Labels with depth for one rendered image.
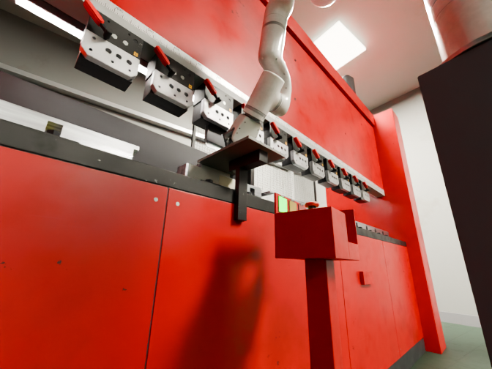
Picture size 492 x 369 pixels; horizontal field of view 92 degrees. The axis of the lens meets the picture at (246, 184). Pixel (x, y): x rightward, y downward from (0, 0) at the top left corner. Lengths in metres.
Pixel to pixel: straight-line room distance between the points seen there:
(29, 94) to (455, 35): 1.40
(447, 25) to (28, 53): 4.07
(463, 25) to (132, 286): 0.84
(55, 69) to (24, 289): 3.70
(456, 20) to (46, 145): 0.83
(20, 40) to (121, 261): 3.89
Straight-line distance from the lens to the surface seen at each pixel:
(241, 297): 0.79
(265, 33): 1.01
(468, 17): 0.68
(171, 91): 0.92
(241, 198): 0.78
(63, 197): 0.58
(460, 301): 4.27
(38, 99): 1.37
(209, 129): 0.99
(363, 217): 2.87
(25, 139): 0.60
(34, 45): 4.28
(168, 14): 1.14
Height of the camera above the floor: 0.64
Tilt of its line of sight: 18 degrees up
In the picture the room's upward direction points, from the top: 1 degrees clockwise
